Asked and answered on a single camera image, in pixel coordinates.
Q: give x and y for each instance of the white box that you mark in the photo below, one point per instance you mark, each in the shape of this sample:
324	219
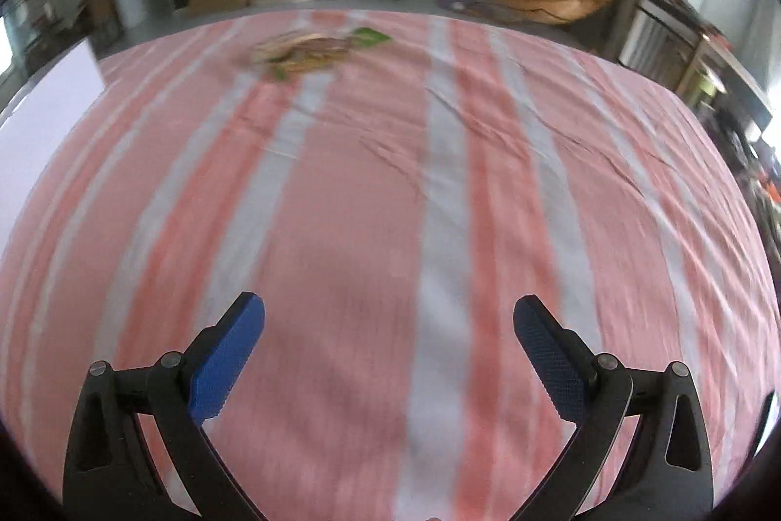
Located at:
49	100

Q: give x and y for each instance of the pink striped tablecloth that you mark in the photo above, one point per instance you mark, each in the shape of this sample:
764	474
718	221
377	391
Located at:
366	191

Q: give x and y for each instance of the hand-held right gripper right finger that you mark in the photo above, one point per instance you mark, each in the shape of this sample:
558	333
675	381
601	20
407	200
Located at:
549	359

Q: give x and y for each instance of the dark slatted wooden chair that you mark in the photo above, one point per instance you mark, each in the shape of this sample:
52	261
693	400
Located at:
653	39

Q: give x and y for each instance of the purple round rug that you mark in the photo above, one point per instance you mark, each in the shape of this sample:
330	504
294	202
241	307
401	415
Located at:
464	5

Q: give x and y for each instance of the clear bag of dark nuts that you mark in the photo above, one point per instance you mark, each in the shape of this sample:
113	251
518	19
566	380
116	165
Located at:
317	46

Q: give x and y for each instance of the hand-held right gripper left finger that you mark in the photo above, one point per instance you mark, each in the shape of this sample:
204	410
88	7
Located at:
229	356

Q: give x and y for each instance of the cluster of small bottles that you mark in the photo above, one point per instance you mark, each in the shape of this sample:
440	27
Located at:
756	161

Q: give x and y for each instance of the green snack packet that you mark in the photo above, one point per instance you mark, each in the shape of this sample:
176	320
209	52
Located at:
369	37

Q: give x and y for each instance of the wooden desk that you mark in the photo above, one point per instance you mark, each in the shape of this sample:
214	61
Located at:
714	57

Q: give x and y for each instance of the clear bag of brown nuts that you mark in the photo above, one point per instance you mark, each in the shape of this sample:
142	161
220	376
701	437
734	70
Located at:
308	63

